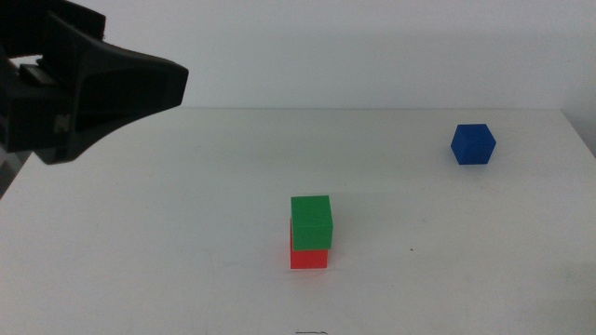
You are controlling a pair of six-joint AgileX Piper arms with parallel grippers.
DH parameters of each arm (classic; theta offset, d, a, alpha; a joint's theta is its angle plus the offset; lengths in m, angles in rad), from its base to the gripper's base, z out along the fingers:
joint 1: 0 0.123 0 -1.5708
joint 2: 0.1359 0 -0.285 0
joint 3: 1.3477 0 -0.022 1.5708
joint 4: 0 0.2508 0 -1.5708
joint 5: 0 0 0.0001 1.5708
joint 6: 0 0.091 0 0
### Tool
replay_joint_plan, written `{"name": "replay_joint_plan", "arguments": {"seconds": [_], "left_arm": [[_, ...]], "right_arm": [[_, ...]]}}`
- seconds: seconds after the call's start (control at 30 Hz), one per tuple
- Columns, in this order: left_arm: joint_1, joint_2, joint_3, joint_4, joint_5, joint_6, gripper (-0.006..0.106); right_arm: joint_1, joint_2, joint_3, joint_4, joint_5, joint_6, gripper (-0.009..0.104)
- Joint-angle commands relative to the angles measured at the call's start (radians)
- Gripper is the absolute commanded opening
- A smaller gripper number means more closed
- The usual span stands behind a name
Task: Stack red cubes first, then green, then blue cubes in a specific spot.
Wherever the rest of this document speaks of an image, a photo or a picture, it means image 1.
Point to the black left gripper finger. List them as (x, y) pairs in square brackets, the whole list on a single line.
[(56, 18), (116, 88)]

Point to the green cube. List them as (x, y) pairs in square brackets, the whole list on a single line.
[(311, 223)]

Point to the red cube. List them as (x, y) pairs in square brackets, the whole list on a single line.
[(308, 259)]

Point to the blue cube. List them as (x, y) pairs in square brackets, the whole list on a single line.
[(473, 144)]

